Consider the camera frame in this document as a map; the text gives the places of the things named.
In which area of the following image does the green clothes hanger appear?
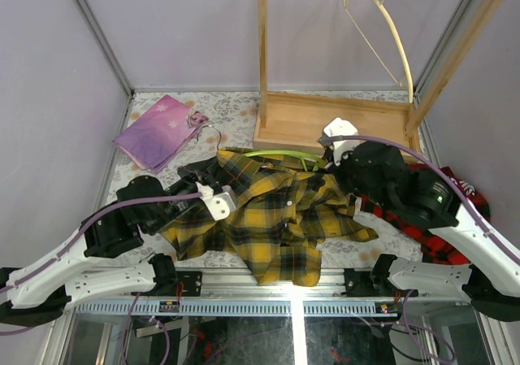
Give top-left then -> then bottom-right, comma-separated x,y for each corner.
195,124 -> 329,172

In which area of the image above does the yellow plaid shirt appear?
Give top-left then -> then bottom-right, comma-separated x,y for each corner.
161,149 -> 378,287

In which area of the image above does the red black plaid shirt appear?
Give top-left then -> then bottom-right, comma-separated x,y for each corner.
357,165 -> 492,266

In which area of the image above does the cream clothes hanger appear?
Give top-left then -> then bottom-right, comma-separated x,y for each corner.
337,0 -> 414,104

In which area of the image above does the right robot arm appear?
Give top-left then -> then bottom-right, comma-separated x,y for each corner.
324,136 -> 519,322

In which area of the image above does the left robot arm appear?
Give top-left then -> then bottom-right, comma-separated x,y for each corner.
1,169 -> 236,329

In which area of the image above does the purple folded cloth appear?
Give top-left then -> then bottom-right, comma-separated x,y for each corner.
114,95 -> 208,174

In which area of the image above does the wooden clothes rack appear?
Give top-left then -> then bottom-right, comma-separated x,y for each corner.
253,0 -> 503,154

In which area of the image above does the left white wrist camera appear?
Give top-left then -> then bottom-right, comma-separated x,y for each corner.
196,182 -> 238,221

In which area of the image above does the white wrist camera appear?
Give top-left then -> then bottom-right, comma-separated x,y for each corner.
196,182 -> 238,221
318,117 -> 360,166

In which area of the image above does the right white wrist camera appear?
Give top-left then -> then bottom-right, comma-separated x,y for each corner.
318,117 -> 360,166

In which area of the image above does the aluminium mounting rail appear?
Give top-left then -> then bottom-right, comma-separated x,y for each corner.
60,265 -> 496,317

